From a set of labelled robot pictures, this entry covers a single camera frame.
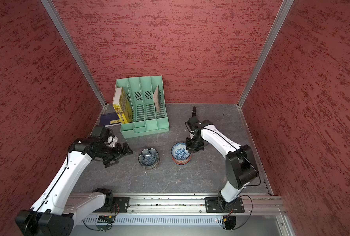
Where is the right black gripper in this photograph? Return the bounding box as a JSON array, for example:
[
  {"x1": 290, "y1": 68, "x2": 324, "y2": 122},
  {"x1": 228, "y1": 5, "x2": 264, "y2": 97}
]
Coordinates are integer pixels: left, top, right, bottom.
[{"x1": 186, "y1": 134, "x2": 205, "y2": 153}]

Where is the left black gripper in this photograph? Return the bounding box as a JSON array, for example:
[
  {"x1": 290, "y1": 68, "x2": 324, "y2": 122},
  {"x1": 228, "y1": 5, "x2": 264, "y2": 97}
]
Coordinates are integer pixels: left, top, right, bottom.
[{"x1": 95, "y1": 142, "x2": 133, "y2": 167}]

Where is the blue floral rimmed bowl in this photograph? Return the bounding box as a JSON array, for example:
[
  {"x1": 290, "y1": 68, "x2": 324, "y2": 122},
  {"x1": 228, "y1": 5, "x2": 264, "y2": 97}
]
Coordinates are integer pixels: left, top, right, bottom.
[{"x1": 171, "y1": 143, "x2": 191, "y2": 161}]

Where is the orange patterned bowl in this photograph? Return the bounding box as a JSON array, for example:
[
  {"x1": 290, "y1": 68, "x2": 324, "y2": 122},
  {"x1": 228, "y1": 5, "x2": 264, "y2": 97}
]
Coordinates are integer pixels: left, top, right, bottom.
[{"x1": 172, "y1": 156, "x2": 192, "y2": 165}]

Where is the white green lattice bowl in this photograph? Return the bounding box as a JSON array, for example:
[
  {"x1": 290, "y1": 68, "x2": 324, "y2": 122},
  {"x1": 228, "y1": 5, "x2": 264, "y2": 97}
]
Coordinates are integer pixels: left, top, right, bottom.
[{"x1": 141, "y1": 162, "x2": 159, "y2": 170}]

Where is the dark flower shaped bowl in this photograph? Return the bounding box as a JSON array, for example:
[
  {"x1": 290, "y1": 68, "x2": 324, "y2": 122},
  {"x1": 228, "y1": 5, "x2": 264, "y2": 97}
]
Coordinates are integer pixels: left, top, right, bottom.
[{"x1": 138, "y1": 148, "x2": 160, "y2": 166}]

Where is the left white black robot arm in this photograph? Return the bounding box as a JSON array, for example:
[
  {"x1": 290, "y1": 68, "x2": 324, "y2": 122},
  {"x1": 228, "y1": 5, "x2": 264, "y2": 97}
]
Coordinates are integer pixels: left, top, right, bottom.
[{"x1": 15, "y1": 139, "x2": 133, "y2": 236}]

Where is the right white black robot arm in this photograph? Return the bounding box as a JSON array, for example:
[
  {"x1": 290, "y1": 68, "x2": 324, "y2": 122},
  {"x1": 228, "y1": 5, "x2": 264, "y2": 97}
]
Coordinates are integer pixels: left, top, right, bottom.
[{"x1": 185, "y1": 117, "x2": 260, "y2": 210}]

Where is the dark blue book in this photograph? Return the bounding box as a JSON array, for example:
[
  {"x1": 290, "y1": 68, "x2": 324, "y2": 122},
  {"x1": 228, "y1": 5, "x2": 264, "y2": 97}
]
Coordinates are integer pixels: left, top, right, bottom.
[{"x1": 99, "y1": 112, "x2": 121, "y2": 127}]

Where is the yellow book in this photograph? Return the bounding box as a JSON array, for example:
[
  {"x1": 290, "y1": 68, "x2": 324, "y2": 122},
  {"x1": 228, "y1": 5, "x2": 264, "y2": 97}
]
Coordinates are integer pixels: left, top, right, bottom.
[{"x1": 113, "y1": 88, "x2": 133, "y2": 124}]

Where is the thin book in organizer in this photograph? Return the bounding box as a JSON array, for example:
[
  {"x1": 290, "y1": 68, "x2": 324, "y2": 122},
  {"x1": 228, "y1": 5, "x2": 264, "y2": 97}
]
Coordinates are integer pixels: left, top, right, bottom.
[{"x1": 153, "y1": 86, "x2": 160, "y2": 113}]

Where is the green plastic file organizer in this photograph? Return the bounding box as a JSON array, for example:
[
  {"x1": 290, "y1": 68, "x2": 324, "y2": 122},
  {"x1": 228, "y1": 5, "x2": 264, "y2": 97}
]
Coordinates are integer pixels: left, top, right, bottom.
[{"x1": 116, "y1": 76, "x2": 170, "y2": 139}]

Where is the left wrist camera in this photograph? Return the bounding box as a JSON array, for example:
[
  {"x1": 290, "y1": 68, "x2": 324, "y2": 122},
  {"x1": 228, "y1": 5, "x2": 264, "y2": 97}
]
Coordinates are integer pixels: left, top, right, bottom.
[{"x1": 89, "y1": 126, "x2": 118, "y2": 148}]

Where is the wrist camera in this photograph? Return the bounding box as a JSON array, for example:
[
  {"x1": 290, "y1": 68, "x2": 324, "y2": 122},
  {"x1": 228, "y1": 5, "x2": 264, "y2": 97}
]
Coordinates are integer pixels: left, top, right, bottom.
[
  {"x1": 186, "y1": 116, "x2": 200, "y2": 139},
  {"x1": 89, "y1": 126, "x2": 118, "y2": 148}
]

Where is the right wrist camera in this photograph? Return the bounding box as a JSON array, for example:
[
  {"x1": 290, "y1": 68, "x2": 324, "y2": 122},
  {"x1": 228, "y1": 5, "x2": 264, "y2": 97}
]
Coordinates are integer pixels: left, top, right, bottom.
[{"x1": 186, "y1": 116, "x2": 200, "y2": 139}]

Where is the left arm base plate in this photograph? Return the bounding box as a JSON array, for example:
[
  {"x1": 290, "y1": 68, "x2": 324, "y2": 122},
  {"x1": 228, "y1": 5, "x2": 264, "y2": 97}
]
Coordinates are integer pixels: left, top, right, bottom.
[{"x1": 95, "y1": 197, "x2": 130, "y2": 213}]

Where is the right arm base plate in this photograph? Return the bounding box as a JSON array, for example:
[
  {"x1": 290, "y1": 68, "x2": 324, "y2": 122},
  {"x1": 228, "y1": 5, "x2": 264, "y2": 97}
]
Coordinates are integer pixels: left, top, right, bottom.
[{"x1": 204, "y1": 197, "x2": 245, "y2": 213}]

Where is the aluminium mounting rail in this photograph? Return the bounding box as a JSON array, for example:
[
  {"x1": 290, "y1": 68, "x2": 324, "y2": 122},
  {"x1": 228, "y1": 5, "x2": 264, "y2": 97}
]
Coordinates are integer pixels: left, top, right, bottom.
[{"x1": 113, "y1": 193, "x2": 288, "y2": 215}]

